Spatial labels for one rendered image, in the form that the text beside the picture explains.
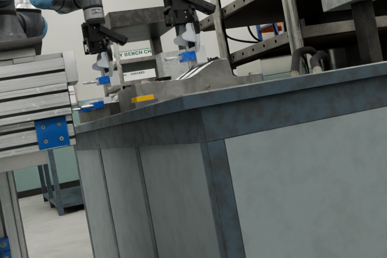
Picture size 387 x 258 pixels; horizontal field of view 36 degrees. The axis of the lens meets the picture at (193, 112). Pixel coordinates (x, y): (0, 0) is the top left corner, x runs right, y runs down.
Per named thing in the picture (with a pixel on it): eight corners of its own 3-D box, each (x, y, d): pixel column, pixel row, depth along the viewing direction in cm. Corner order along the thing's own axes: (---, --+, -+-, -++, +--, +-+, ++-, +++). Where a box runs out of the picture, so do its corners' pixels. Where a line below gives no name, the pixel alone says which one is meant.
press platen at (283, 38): (300, 38, 253) (298, 26, 253) (203, 72, 355) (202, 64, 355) (432, 19, 280) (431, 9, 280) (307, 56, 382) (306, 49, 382)
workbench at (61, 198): (58, 216, 589) (42, 129, 589) (42, 201, 768) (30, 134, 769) (126, 201, 612) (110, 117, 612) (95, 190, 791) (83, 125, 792)
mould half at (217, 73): (139, 109, 206) (132, 71, 207) (121, 114, 231) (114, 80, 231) (264, 88, 225) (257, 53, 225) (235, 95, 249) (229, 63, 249)
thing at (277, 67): (266, 94, 286) (260, 59, 286) (242, 99, 311) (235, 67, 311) (351, 79, 304) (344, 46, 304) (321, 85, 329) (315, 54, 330)
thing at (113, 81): (86, 90, 211) (83, 75, 211) (82, 91, 215) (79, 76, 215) (120, 84, 216) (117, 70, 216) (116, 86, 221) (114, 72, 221)
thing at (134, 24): (143, 195, 634) (109, 7, 636) (115, 188, 780) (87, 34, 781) (223, 178, 665) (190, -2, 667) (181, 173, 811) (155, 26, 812)
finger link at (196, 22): (192, 38, 185) (184, 13, 186) (196, 37, 185) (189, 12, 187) (196, 31, 180) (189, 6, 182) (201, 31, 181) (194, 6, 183)
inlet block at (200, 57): (169, 67, 180) (166, 49, 180) (163, 69, 184) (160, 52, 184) (208, 61, 185) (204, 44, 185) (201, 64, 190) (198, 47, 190)
